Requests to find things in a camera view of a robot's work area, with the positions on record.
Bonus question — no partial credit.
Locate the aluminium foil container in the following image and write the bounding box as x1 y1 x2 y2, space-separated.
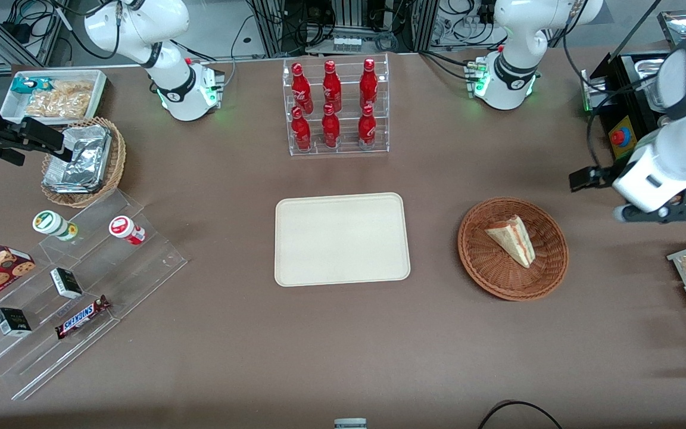
42 152 105 194
60 124 113 173

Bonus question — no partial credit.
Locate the aluminium frame rack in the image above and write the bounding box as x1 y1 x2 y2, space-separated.
251 0 439 55

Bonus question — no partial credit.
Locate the triangle sandwich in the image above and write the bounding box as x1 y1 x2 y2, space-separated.
485 214 537 269

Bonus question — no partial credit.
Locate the red cola bottle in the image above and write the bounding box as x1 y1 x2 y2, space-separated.
291 62 314 115
291 106 313 153
360 58 379 111
322 60 342 113
321 103 341 150
358 104 378 150

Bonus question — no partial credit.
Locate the white power strip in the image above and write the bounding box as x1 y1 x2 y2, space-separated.
305 37 363 54

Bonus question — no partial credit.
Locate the small black carton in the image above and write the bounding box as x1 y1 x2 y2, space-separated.
50 268 83 300
0 307 33 337

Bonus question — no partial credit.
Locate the clear bag of fried snacks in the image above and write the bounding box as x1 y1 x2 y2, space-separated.
48 80 95 102
24 92 91 120

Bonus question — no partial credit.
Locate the clear acrylic bottle rack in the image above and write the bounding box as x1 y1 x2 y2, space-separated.
282 54 390 157

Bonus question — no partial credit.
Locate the light tan wicker basket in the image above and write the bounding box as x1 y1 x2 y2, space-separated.
40 117 127 209

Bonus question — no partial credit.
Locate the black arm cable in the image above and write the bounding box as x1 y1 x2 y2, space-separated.
584 54 671 173

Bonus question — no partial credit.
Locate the clear acrylic stepped shelf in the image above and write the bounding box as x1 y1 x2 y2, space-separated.
0 188 189 401

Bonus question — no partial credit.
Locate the beige plastic tray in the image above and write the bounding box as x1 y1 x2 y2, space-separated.
274 192 411 288

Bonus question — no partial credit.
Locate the teal snack packet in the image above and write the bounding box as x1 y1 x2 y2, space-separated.
11 76 55 95

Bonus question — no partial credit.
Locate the green lidded cup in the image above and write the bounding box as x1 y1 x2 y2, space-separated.
32 210 79 242

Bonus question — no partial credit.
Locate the black cable loop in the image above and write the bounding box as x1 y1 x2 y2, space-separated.
477 400 564 429

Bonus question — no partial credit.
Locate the white rectangular plastic bin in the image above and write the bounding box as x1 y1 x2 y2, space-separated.
0 69 108 125

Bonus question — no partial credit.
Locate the red lidded cup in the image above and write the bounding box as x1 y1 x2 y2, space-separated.
108 216 146 245

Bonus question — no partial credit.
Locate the stainless steel warmer pan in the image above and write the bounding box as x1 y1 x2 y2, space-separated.
634 58 671 112

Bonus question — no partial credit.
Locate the brown round wicker basket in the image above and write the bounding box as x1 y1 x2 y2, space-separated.
457 197 570 301

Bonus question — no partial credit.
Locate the black food warmer cabinet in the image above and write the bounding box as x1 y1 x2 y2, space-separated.
581 51 686 206

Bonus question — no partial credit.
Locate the Snickers chocolate bar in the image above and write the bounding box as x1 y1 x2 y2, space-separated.
55 295 111 340

